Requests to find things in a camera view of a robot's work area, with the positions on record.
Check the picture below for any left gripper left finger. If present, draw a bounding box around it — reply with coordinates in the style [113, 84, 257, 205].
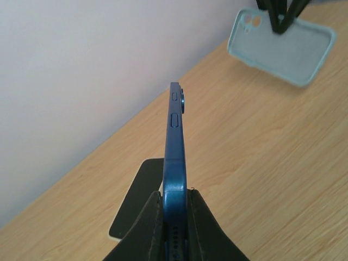
[104, 191, 166, 261]

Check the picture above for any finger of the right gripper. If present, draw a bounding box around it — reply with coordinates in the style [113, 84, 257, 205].
[279, 0, 311, 34]
[255, 0, 285, 35]

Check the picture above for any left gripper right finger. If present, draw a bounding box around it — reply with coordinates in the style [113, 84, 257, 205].
[187, 189, 248, 261]

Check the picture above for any dark blue phone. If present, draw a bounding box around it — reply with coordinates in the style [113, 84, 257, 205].
[163, 82, 188, 260]

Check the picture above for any light blue phone case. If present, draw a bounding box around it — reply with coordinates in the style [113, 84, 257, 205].
[227, 8, 337, 87]

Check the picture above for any black phone white edge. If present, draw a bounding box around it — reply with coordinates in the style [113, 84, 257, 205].
[108, 158, 164, 242]

